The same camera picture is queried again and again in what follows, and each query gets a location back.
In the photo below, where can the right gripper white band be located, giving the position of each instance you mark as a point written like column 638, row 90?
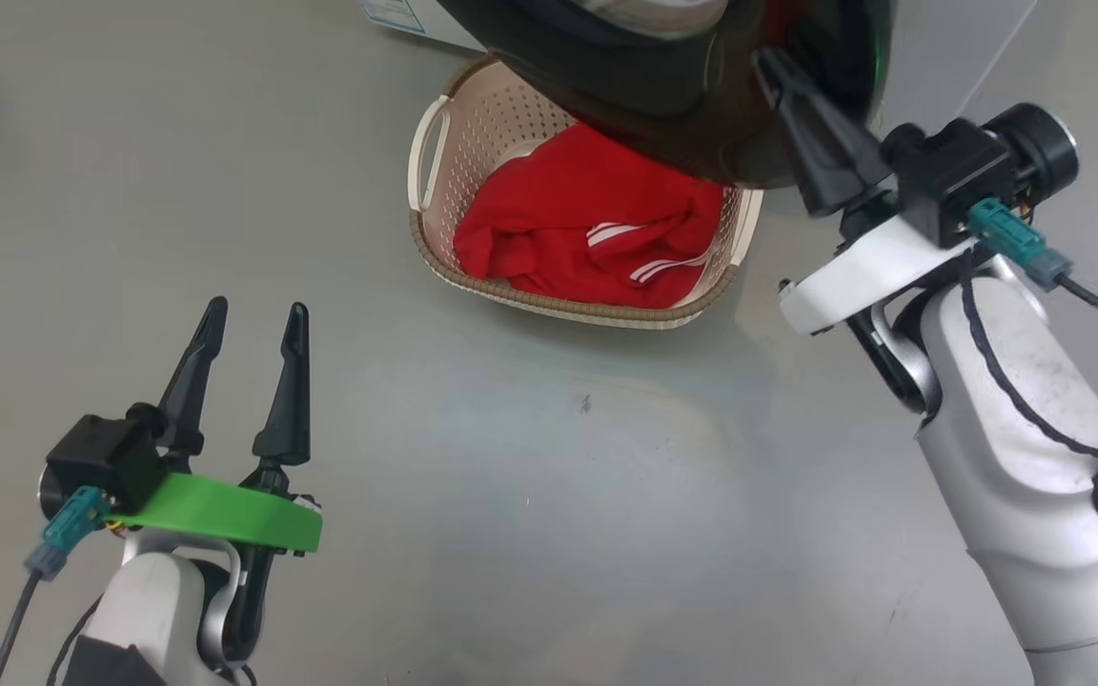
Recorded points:
column 864, row 272

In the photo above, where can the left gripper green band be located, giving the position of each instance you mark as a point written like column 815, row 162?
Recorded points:
column 225, row 510

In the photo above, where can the black round glass washer door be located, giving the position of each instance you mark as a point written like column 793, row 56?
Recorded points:
column 654, row 76

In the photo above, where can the red garment with white stripes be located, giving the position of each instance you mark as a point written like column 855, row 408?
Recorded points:
column 559, row 210

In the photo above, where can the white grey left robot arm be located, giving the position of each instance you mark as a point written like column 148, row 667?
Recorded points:
column 149, row 610

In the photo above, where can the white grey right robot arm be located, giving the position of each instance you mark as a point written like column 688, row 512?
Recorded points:
column 1016, row 457

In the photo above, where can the cream perforated basket brown rim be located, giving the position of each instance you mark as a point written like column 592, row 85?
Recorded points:
column 473, row 124

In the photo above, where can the blue energy label sticker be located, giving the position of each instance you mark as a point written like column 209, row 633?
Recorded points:
column 392, row 11

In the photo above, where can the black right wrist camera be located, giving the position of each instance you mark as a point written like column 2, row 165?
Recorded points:
column 949, row 176

